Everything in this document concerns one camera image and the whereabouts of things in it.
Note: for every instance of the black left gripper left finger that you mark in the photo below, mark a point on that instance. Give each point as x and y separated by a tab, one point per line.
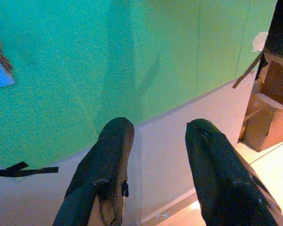
103	164

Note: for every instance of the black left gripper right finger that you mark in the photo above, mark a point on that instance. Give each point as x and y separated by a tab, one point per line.
221	176

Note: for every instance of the keys with white tag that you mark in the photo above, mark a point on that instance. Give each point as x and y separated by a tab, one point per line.
0	70

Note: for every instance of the black tape strip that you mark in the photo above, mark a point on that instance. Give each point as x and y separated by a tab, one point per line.
37	170

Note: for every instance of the small open cardboard box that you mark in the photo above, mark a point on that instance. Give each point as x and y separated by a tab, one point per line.
268	127

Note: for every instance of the green wall sheet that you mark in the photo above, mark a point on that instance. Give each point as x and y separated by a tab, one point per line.
108	58

